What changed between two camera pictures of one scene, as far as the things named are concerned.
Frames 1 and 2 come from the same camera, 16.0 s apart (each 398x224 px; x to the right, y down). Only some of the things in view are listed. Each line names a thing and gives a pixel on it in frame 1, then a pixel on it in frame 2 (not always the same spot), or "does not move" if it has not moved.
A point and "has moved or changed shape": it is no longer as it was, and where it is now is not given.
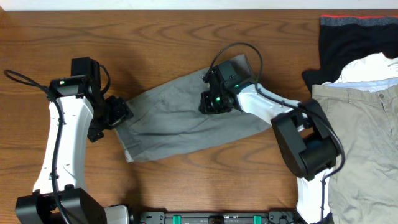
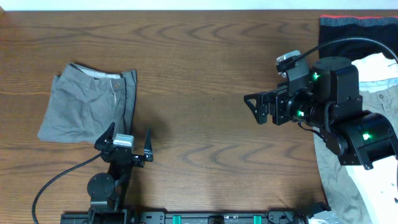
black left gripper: x=121 y=112 to x=106 y=141
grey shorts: x=166 y=117 has moved or changed shape
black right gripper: x=205 y=106 to x=282 y=98
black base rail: x=217 y=217 does not move
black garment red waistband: x=344 y=38 does not move
